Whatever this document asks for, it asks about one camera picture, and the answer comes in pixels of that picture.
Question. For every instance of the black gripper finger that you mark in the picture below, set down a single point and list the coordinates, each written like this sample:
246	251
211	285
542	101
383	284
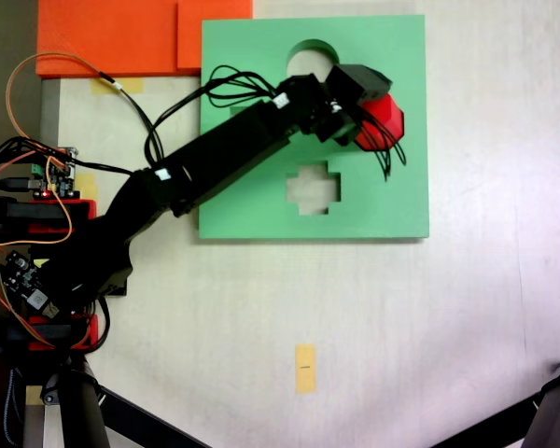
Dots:
346	131

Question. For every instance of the red octagonal pillar block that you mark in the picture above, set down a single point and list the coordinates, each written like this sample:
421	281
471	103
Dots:
387	119

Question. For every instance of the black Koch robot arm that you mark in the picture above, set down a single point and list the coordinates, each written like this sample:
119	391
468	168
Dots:
233	140

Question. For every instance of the large orange flat block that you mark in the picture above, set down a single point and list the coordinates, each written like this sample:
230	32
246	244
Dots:
107	37

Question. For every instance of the green shape sorter board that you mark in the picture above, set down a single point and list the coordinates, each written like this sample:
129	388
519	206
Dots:
401	210

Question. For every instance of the wide yellow tape strip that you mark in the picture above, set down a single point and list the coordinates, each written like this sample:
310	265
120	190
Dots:
133	86

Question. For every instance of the yellow tape marker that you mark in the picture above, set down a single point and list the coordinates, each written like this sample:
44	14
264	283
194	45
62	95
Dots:
305	378

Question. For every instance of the red and black clamp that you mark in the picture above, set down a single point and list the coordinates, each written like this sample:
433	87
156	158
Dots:
86	210

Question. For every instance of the black notched tripod leg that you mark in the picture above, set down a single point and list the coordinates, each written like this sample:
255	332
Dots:
555	410

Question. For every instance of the black driver circuit board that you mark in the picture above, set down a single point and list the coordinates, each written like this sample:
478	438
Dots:
25	275

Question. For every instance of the small yellow tape piece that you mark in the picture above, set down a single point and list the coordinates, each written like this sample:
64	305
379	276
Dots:
32	396

